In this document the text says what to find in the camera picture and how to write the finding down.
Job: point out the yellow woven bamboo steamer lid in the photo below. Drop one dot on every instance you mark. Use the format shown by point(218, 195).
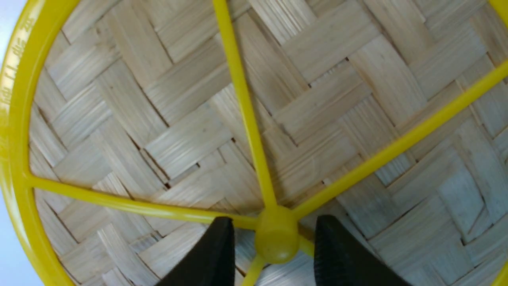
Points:
point(122, 136)

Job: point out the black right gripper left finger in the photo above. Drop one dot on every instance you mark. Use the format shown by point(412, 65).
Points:
point(211, 262)

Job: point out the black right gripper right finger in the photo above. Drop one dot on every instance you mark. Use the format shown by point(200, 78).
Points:
point(341, 260)

